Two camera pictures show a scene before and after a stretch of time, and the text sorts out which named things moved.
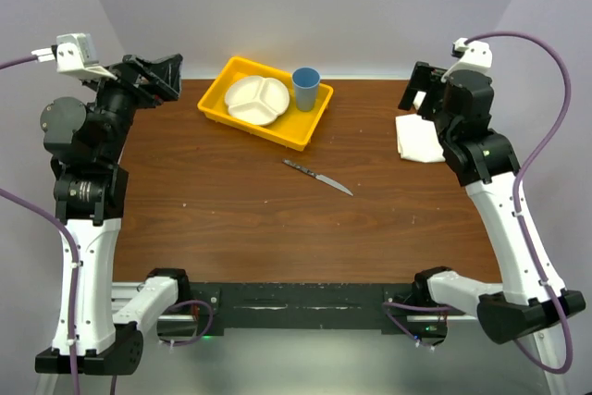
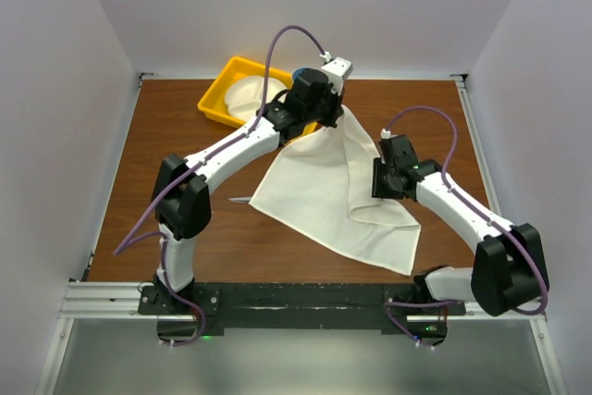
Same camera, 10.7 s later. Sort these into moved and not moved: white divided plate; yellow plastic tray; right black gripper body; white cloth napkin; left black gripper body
Moved: white cloth napkin; left black gripper body; right black gripper body
Not moved: yellow plastic tray; white divided plate
